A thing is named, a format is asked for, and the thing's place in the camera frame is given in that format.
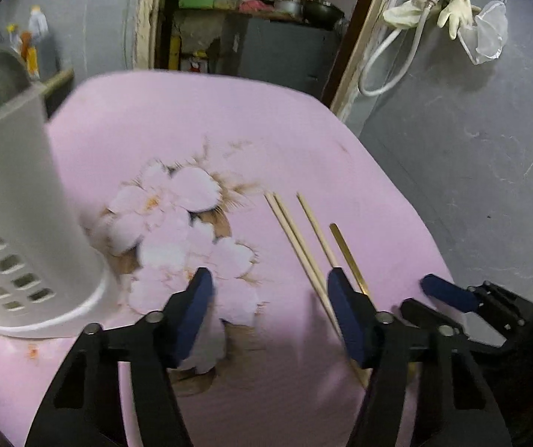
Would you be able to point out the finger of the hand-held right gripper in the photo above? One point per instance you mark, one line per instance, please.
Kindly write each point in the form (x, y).
(443, 291)
(420, 312)

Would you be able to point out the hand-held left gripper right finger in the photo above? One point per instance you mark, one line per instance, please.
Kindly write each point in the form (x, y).
(348, 316)

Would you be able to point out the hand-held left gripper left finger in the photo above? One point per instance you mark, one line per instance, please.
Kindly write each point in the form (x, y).
(194, 316)

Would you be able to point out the gold metal utensil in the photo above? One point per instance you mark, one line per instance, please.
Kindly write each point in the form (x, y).
(348, 256)

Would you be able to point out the white plastic utensil holder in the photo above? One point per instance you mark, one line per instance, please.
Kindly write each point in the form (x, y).
(15, 172)

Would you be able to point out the pink floral tablecloth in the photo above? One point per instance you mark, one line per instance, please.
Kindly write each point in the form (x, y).
(271, 149)

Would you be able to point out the red bottle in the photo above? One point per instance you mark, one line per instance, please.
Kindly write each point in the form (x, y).
(196, 64)

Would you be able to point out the white mesh bag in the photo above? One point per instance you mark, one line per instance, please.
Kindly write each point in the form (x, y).
(488, 32)

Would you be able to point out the beige kitchen counter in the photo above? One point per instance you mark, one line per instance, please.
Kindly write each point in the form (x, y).
(59, 80)

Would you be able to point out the grey cabinet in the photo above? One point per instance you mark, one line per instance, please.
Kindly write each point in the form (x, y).
(276, 51)

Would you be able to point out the cream rubber glove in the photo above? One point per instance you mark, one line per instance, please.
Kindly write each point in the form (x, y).
(406, 11)
(457, 9)

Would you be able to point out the dark metal bowl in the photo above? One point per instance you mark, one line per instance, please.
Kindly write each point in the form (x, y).
(323, 11)

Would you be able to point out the steel pot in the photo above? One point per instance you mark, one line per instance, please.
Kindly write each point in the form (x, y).
(289, 7)

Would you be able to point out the pink cloth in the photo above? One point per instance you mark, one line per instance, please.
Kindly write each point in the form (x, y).
(255, 5)

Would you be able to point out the wooden door frame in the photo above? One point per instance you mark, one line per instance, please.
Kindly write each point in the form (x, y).
(147, 18)

